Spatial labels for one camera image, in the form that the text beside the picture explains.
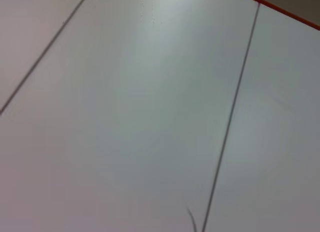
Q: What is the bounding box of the thin dark wire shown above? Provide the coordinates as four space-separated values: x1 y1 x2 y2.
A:
185 206 200 232

